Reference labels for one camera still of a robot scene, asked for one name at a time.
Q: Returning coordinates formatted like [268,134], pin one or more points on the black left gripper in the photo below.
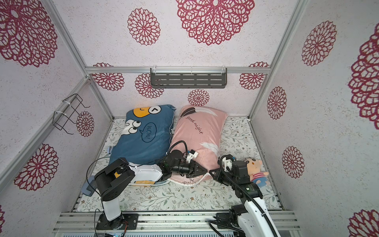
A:
[194,172]

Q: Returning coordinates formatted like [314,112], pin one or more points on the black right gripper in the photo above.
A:
[224,174]

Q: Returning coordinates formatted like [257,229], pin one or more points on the pink good night pillow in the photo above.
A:
[201,129]

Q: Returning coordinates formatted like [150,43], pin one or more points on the blue cartoon pillow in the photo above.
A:
[144,142]

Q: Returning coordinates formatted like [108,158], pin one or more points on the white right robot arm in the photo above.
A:
[252,214]

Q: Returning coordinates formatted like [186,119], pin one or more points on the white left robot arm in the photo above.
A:
[113,179]

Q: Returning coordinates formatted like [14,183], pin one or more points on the plush doll toy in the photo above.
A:
[257,176]

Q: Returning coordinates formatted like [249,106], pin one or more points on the blue grey rectangular object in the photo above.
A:
[88,188]

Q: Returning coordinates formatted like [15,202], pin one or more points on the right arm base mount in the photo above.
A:
[225,220]

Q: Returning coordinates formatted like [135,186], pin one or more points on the aluminium front rail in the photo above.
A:
[165,221]

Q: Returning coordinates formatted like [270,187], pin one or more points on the grey wall shelf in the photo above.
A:
[188,79]

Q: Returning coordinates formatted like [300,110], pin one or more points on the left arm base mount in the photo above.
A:
[123,222]

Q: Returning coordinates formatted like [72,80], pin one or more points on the black wire wall rack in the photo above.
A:
[61,118]

